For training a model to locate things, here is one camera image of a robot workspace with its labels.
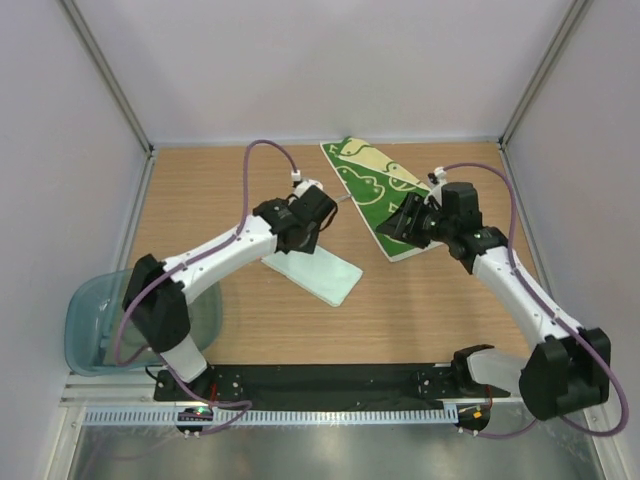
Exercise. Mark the light mint green towel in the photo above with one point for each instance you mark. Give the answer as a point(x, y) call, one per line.
point(322, 274)

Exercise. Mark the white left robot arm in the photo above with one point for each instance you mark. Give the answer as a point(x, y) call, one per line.
point(160, 292)

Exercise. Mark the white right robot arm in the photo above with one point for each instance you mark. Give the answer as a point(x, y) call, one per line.
point(565, 371)

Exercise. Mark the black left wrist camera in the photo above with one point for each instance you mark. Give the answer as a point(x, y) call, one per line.
point(311, 203)

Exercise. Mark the clear blue plastic bin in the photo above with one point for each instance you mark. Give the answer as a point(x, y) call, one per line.
point(95, 312)

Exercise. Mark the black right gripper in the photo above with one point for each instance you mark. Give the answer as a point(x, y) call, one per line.
point(413, 206)

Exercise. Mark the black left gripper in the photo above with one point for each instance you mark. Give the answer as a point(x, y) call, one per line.
point(310, 245)

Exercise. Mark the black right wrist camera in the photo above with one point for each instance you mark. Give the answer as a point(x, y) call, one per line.
point(460, 207)

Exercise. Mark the white slotted cable duct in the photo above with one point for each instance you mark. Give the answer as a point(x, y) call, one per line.
point(200, 416)

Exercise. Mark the green frog pattern towel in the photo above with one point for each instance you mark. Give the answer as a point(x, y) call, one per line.
point(377, 185)

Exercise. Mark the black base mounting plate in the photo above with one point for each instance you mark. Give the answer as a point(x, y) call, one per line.
point(337, 388)

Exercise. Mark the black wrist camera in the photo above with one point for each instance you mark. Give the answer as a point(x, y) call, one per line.
point(460, 207)
point(311, 203)

